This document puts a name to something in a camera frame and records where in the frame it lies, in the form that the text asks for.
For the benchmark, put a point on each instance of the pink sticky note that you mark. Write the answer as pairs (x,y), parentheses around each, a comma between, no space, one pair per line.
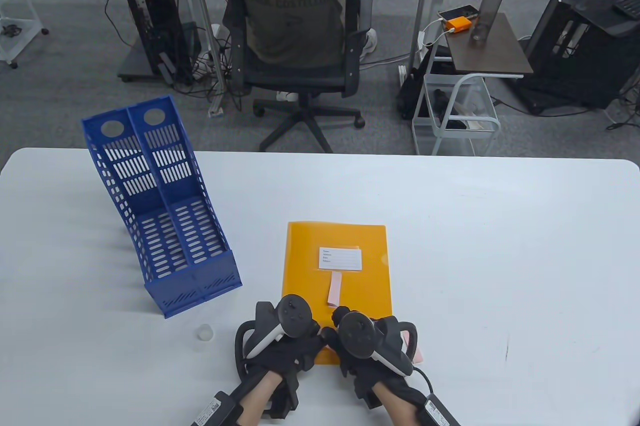
(419,356)
(335,290)

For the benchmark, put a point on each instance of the person's left forearm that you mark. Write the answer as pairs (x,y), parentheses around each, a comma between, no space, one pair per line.
(257,398)

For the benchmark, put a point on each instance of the brown side table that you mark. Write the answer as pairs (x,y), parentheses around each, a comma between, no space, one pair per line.
(490,56)

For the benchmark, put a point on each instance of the black bag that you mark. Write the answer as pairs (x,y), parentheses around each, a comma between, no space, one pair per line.
(412,96)

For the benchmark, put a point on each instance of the person's right hand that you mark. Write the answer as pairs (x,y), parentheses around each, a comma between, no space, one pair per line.
(330,338)

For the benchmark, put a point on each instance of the clear glue stick cap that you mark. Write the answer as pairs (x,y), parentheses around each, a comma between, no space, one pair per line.
(205,333)

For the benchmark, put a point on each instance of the black and white hand controller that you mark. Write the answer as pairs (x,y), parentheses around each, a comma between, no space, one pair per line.
(295,316)
(356,333)

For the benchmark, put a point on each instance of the orange power bank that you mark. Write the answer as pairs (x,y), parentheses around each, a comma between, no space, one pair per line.
(459,24)

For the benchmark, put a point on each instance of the white wheeled cart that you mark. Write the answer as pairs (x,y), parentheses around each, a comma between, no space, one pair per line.
(20,41)
(480,101)

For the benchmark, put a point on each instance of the person's right forearm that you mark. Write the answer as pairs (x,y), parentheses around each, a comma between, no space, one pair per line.
(397,403)

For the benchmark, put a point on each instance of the black computer tower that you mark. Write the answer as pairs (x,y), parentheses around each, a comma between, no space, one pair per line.
(155,21)

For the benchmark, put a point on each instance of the black open-frame computer case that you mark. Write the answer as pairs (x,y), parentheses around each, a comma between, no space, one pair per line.
(590,61)

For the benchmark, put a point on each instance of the yellow L-shaped folder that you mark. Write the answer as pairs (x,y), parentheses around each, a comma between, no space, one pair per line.
(310,266)

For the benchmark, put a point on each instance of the aluminium frame post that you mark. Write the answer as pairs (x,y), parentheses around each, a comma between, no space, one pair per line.
(200,16)
(422,6)

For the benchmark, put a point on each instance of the white lined label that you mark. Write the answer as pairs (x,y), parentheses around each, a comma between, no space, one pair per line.
(340,258)

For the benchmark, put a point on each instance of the black smartphone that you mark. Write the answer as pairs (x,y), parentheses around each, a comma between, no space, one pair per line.
(457,12)

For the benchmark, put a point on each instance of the person's left hand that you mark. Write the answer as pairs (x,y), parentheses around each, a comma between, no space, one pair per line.
(300,353)

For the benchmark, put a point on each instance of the black keyboard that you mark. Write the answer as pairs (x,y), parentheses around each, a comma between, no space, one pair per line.
(627,4)

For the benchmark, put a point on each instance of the blue plastic file rack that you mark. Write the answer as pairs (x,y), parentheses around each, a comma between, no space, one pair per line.
(170,246)

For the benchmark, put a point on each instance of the dark transparent water bottle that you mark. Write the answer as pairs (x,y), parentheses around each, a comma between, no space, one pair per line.
(487,6)

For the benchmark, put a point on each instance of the black mesh office chair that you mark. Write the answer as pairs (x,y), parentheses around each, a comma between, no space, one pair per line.
(300,81)

